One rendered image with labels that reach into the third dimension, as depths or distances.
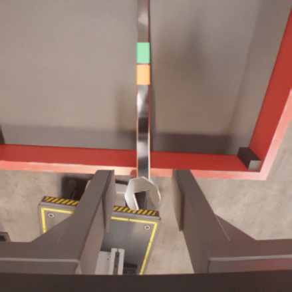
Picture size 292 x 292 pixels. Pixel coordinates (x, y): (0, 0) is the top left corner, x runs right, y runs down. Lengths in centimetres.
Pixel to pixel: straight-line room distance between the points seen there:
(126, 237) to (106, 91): 117
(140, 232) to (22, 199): 94
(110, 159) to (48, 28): 16
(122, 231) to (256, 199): 103
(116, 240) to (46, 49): 123
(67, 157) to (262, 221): 185
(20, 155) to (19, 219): 170
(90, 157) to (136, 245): 117
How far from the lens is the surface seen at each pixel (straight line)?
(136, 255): 150
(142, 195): 139
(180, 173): 15
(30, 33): 27
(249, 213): 188
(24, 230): 207
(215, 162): 28
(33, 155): 29
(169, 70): 25
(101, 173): 15
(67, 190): 140
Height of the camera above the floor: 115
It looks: 62 degrees down
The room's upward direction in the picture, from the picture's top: 178 degrees clockwise
